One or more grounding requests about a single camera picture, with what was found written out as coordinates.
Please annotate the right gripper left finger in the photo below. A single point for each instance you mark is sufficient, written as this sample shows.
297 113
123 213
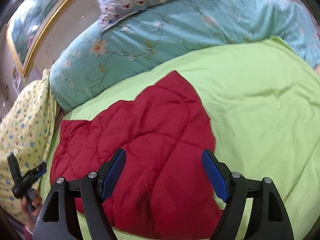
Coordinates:
58 218

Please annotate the red quilted puffer coat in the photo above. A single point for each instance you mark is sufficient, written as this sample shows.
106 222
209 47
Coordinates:
163 191

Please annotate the person left hand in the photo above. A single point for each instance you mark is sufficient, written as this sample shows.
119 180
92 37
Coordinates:
30 217

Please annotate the yellow cartoon print quilt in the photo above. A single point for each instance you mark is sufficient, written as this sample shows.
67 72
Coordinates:
26 132

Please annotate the teal floral comforter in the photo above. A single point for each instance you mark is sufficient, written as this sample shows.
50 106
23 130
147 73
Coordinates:
95 61

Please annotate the gold framed landscape painting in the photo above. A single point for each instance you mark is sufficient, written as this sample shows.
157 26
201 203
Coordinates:
29 26

